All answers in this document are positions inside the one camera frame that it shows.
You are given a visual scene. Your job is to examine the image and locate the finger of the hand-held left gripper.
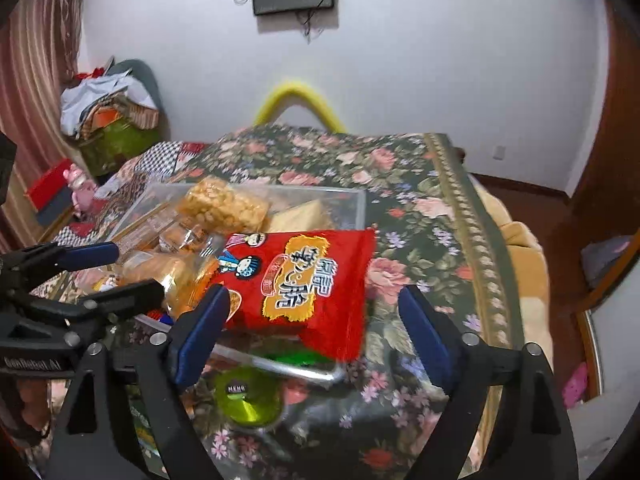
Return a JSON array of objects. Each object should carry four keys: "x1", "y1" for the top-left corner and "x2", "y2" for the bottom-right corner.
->
[
  {"x1": 10, "y1": 279, "x2": 166, "y2": 332},
  {"x1": 0, "y1": 241, "x2": 120, "y2": 288}
]

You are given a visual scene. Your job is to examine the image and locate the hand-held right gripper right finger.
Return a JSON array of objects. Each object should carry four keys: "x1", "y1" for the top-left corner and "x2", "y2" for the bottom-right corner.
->
[{"x1": 397, "y1": 284, "x2": 581, "y2": 480}]

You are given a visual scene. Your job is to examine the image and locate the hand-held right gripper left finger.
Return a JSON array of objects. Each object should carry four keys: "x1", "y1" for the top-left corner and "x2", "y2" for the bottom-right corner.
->
[{"x1": 42, "y1": 284, "x2": 232, "y2": 480}]

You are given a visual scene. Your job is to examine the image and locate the red snack bag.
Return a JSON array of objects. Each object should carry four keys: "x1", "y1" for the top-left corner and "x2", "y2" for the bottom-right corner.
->
[{"x1": 212, "y1": 228, "x2": 378, "y2": 363}]

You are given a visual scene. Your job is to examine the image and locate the clear bag of orange snacks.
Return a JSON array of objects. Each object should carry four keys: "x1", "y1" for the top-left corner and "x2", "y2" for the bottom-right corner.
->
[{"x1": 177, "y1": 176, "x2": 271, "y2": 235}]

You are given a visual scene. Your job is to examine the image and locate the clear plastic container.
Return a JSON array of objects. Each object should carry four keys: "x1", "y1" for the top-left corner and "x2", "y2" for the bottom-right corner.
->
[{"x1": 102, "y1": 182, "x2": 367, "y2": 388}]

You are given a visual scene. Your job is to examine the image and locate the yellow cracker pack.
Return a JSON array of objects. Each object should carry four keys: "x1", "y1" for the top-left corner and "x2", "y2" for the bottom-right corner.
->
[{"x1": 270, "y1": 199, "x2": 333, "y2": 233}]

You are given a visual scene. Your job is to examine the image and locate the person's left hand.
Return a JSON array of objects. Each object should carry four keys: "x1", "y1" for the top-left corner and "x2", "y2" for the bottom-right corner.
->
[{"x1": 12, "y1": 379, "x2": 52, "y2": 435}]

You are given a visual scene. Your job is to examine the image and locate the clear bag of pastries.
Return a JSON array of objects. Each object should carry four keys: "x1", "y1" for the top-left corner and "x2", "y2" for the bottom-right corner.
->
[{"x1": 120, "y1": 225, "x2": 226, "y2": 313}]

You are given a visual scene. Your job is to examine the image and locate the pink plush toy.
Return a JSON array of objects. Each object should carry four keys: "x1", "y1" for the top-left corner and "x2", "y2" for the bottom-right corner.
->
[{"x1": 64, "y1": 162, "x2": 98, "y2": 211}]

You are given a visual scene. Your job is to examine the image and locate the red box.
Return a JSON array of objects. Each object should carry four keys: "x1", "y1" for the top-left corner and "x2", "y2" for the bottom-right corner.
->
[{"x1": 25, "y1": 157, "x2": 76, "y2": 211}]

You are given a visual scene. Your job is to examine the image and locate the green round disc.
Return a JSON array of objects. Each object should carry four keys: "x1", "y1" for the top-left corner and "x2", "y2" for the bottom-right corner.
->
[{"x1": 214, "y1": 364, "x2": 282, "y2": 428}]

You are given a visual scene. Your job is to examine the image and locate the green-edged clear snack bag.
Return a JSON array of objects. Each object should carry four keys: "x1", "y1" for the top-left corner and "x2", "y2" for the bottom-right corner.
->
[{"x1": 260, "y1": 350, "x2": 328, "y2": 367}]

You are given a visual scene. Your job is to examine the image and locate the green bag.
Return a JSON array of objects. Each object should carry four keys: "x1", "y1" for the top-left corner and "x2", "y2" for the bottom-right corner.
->
[{"x1": 77, "y1": 120, "x2": 161, "y2": 177}]

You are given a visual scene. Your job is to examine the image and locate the beige blanket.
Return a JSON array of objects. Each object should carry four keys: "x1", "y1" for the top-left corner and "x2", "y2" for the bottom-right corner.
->
[{"x1": 470, "y1": 175, "x2": 556, "y2": 376}]

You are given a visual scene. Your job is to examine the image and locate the pink slipper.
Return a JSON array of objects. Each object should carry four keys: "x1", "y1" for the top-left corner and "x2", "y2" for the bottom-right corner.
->
[{"x1": 562, "y1": 362, "x2": 590, "y2": 408}]

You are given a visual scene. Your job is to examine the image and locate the pile of clothes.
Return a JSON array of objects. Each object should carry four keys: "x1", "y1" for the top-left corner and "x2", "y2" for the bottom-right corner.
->
[{"x1": 60, "y1": 57, "x2": 161, "y2": 141}]

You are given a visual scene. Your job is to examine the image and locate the striped curtain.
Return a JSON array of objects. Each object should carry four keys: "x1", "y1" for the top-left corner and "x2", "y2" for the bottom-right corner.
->
[{"x1": 0, "y1": 0, "x2": 98, "y2": 256}]

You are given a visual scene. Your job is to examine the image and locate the grey cloth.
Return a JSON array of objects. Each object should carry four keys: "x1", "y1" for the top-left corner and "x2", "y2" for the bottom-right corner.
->
[{"x1": 581, "y1": 234, "x2": 638, "y2": 288}]

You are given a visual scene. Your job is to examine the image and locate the brown wooden door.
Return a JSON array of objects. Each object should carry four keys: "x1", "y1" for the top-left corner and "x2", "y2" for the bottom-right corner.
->
[{"x1": 565, "y1": 0, "x2": 640, "y2": 311}]

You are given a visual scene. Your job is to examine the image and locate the yellow padded tube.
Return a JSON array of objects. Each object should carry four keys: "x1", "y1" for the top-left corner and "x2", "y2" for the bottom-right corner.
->
[{"x1": 252, "y1": 79, "x2": 347, "y2": 133}]

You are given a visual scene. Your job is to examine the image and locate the black hanging cable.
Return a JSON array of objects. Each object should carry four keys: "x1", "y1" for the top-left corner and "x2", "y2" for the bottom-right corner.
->
[{"x1": 299, "y1": 0, "x2": 333, "y2": 41}]

